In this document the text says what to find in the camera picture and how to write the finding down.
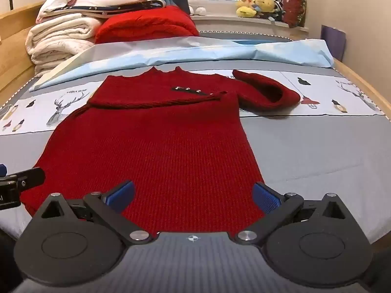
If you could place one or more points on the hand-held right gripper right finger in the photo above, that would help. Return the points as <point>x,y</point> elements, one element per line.
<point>266,199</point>

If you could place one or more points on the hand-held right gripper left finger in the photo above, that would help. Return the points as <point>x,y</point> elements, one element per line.
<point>122,193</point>

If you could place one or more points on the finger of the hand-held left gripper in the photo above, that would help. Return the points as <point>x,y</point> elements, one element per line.
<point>29,177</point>

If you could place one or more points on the red knitted sweater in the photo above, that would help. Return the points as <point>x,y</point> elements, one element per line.
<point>171,152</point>

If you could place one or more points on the white folded quilt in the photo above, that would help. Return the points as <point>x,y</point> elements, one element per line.
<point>58,39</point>

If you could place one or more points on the light blue sheet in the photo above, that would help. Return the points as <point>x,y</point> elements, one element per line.
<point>183,52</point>

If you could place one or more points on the red folded blanket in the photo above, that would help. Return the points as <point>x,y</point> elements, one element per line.
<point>146,24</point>

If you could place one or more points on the white window sill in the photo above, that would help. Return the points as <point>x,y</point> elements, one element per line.
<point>226,21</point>

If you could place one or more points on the white and navy folded bedding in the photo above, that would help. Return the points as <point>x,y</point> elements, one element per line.
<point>100,1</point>

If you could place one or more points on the dark red pillow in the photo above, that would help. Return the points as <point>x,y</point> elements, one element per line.
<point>294,7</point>

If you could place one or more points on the yellow duck plush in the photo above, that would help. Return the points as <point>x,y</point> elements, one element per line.
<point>245,6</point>

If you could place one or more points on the yellow bear plush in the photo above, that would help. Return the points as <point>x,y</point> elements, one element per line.
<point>266,3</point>

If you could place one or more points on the white seal plush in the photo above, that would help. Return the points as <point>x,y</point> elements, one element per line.
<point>197,4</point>

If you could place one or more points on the wooden bed frame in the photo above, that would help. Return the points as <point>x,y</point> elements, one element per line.
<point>15,52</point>

